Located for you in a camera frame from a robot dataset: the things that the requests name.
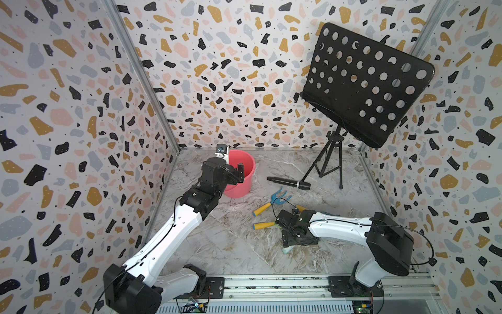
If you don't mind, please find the green trowel yellow handle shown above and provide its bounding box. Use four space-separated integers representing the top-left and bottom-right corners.
253 222 275 230

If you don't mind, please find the light blue fork white handle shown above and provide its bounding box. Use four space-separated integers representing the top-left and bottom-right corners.
282 246 294 254

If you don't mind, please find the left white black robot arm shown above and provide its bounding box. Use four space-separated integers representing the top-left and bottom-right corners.
100 157 244 313

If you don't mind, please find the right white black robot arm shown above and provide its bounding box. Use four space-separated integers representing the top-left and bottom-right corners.
275 209 414 297

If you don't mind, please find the pink plastic bucket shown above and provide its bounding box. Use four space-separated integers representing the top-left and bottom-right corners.
223 148 257 199

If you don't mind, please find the black microphone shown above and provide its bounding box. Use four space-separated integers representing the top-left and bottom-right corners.
267 177 311 190

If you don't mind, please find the right green circuit board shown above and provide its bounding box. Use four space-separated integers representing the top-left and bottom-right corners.
352 301 374 314

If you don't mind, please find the green circuit board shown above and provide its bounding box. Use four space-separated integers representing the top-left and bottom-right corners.
180 300 209 313
352 301 374 314

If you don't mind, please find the left green circuit board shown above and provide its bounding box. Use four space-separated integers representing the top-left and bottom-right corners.
180 300 209 313

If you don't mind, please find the black perforated music stand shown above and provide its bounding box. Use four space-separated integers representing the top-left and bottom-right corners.
299 21 436 190

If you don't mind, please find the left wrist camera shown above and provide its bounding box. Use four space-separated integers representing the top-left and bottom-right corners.
215 144 229 158

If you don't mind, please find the blue rake yellow handle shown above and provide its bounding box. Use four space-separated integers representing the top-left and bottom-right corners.
253 188 292 217

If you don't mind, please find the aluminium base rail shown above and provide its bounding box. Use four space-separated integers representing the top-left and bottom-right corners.
156 273 445 313

